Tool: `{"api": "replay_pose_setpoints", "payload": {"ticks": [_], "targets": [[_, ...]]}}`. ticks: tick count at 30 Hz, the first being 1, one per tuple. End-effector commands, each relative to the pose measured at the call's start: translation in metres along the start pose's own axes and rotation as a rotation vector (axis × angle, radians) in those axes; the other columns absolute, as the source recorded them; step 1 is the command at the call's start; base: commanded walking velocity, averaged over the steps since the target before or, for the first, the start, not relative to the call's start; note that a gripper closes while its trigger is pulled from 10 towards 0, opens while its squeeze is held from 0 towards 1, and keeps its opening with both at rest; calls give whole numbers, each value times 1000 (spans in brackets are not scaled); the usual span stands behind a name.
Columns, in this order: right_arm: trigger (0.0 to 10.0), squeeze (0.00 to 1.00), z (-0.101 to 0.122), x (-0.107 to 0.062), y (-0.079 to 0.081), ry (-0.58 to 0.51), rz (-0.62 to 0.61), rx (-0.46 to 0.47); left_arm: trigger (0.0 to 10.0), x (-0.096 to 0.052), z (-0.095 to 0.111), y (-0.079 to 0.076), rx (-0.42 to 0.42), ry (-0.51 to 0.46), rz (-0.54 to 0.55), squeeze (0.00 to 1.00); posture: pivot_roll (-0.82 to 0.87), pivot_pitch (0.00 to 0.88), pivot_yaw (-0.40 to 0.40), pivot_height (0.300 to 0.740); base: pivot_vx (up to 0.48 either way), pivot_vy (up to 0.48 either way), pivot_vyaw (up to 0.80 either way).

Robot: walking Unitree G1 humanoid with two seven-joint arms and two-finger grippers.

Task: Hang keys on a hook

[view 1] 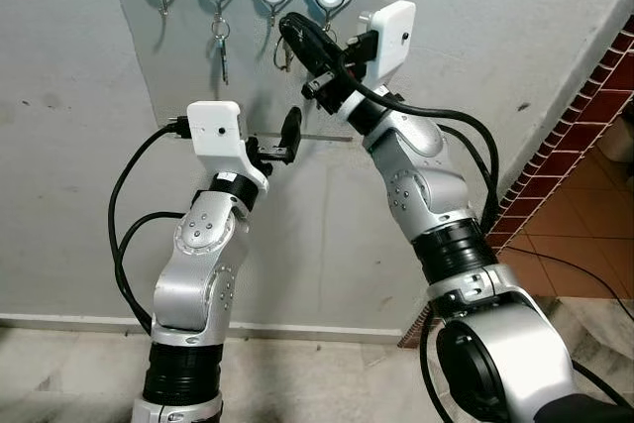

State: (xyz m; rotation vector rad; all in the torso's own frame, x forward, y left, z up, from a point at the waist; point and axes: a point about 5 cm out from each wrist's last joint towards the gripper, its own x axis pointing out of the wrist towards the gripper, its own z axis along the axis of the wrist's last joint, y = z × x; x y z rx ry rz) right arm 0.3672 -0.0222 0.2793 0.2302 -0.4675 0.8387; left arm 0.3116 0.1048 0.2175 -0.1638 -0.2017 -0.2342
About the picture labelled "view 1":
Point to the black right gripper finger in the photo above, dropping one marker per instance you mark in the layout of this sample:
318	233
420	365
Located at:
312	33
309	52

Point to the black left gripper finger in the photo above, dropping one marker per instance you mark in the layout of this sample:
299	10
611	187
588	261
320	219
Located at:
292	131

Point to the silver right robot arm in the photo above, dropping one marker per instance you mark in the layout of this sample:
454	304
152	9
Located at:
426	185

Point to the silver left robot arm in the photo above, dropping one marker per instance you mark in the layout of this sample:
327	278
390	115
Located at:
198	274

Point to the white plastic bin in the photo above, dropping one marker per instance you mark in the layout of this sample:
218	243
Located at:
619	141

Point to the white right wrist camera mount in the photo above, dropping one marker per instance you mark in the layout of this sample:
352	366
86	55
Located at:
389	37

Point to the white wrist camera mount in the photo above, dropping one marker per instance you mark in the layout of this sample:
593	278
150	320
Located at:
389	37
218	131

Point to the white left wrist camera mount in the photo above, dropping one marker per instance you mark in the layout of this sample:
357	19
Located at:
218	131

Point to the grey wall board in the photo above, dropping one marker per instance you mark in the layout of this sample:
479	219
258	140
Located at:
248	86

